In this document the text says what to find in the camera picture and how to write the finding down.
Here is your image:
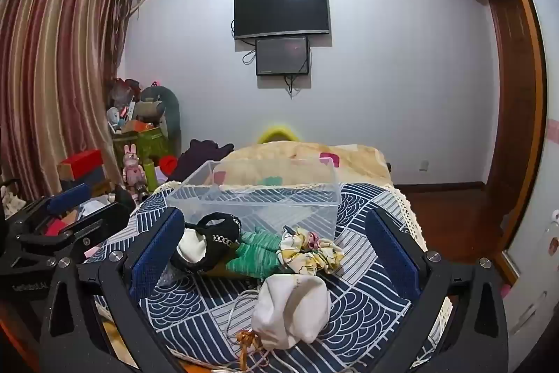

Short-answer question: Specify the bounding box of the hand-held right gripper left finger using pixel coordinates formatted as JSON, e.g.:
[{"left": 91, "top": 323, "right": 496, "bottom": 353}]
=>
[{"left": 39, "top": 208, "right": 186, "bottom": 373}]

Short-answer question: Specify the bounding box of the clear plastic storage box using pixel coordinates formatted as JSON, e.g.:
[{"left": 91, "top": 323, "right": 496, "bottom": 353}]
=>
[{"left": 167, "top": 160, "right": 342, "bottom": 243}]

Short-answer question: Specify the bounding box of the red box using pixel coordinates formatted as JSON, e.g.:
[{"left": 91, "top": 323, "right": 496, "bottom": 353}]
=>
[{"left": 58, "top": 149, "right": 106, "bottom": 182}]

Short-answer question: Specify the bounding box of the green cardboard box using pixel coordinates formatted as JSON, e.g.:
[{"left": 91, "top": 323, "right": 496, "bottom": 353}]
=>
[{"left": 112, "top": 127, "right": 171, "bottom": 169}]

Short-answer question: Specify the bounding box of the blue patterned cloth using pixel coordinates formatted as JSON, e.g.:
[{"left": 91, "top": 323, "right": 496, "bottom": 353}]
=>
[{"left": 94, "top": 181, "right": 452, "bottom": 373}]

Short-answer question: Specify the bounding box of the green bottle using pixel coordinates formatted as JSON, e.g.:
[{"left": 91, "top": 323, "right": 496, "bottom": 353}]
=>
[{"left": 144, "top": 158, "right": 160, "bottom": 193}]

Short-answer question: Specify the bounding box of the red cloth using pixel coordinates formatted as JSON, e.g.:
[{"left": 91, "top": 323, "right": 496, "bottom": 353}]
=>
[{"left": 158, "top": 155, "right": 179, "bottom": 178}]

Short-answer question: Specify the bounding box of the large black wall television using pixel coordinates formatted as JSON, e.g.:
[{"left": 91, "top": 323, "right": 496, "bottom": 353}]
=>
[{"left": 233, "top": 0, "right": 329, "bottom": 41}]

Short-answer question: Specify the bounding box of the black and white pouch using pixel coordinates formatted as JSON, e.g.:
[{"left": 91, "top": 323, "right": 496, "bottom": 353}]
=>
[{"left": 169, "top": 212, "right": 242, "bottom": 274}]

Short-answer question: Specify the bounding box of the blue white plush toy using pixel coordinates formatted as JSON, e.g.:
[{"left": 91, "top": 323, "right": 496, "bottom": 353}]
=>
[{"left": 107, "top": 107, "right": 126, "bottom": 130}]

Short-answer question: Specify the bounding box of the grey green plush toy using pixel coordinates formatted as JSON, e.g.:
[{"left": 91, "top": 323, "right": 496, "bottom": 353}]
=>
[{"left": 139, "top": 83, "right": 181, "bottom": 156}]

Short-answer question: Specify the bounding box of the striped brown curtain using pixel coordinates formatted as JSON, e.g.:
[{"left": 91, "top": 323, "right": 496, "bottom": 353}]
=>
[{"left": 0, "top": 0, "right": 132, "bottom": 201}]

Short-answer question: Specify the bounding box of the pink bunny toy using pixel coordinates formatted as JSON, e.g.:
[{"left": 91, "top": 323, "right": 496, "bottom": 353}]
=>
[{"left": 122, "top": 144, "right": 148, "bottom": 200}]

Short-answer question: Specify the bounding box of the white door with stickers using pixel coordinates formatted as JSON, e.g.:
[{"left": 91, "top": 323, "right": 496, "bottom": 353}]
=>
[{"left": 498, "top": 0, "right": 559, "bottom": 358}]

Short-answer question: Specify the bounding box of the green knitted cloth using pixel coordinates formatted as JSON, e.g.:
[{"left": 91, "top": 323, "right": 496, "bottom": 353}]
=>
[{"left": 226, "top": 226, "right": 292, "bottom": 280}]

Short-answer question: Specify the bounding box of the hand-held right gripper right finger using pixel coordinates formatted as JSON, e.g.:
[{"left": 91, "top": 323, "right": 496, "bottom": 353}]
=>
[{"left": 365, "top": 207, "right": 511, "bottom": 373}]

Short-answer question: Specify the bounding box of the beige printed blanket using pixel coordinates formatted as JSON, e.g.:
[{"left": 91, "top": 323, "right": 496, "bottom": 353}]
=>
[{"left": 217, "top": 140, "right": 394, "bottom": 188}]

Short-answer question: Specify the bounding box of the black monitor cable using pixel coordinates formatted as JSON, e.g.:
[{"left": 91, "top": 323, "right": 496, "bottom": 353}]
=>
[{"left": 284, "top": 73, "right": 303, "bottom": 98}]

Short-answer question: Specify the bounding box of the dark purple cloth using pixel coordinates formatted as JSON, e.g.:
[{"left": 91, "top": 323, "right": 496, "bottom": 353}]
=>
[{"left": 174, "top": 139, "right": 235, "bottom": 184}]

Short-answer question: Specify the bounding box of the yellow round object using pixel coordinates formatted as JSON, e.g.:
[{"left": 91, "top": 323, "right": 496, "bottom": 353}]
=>
[{"left": 256, "top": 123, "right": 302, "bottom": 145}]

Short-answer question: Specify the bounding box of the small black wall monitor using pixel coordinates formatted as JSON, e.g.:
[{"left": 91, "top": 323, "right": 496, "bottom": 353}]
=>
[{"left": 255, "top": 36, "right": 311, "bottom": 77}]

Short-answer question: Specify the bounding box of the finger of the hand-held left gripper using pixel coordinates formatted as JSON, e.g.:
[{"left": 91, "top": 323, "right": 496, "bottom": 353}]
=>
[
  {"left": 17, "top": 186, "right": 137, "bottom": 269},
  {"left": 5, "top": 183, "right": 92, "bottom": 239}
]

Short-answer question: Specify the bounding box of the white drawstring pouch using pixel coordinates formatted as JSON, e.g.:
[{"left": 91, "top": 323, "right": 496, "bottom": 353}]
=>
[{"left": 236, "top": 274, "right": 332, "bottom": 363}]

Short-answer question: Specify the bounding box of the floral yellow scrunchie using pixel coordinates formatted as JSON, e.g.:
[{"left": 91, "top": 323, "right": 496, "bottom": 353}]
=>
[{"left": 279, "top": 225, "right": 346, "bottom": 274}]

